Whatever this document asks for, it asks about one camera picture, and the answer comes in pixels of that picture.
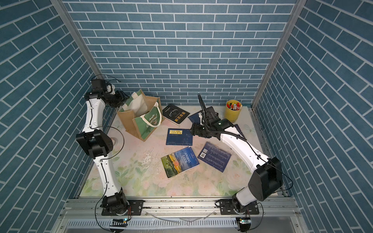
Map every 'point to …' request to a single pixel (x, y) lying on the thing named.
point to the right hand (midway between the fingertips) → (195, 131)
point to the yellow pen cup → (232, 109)
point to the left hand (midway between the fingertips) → (130, 97)
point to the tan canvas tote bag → (141, 115)
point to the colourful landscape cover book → (179, 162)
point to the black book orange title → (174, 114)
